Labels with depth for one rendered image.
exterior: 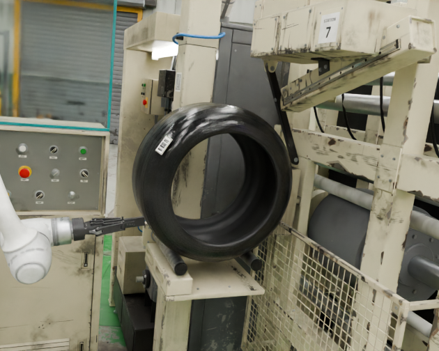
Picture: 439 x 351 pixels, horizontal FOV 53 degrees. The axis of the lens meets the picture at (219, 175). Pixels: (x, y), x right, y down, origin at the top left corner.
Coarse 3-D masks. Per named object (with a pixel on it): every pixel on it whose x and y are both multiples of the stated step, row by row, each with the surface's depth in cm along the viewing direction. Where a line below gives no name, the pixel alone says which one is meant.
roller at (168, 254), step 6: (156, 240) 170; (162, 246) 162; (162, 252) 161; (168, 252) 155; (174, 252) 154; (168, 258) 153; (174, 258) 149; (180, 258) 149; (174, 264) 147; (180, 264) 145; (174, 270) 146; (180, 270) 146; (186, 270) 147
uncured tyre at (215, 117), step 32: (160, 128) 147; (192, 128) 139; (224, 128) 142; (256, 128) 147; (160, 160) 139; (256, 160) 178; (288, 160) 156; (160, 192) 140; (256, 192) 180; (288, 192) 157; (160, 224) 143; (192, 224) 175; (224, 224) 179; (256, 224) 171; (192, 256) 151; (224, 256) 153
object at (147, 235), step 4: (144, 228) 175; (148, 228) 175; (144, 232) 175; (148, 232) 176; (152, 232) 176; (144, 236) 175; (148, 236) 176; (152, 236) 176; (144, 240) 176; (148, 240) 176; (152, 240) 177; (144, 244) 176
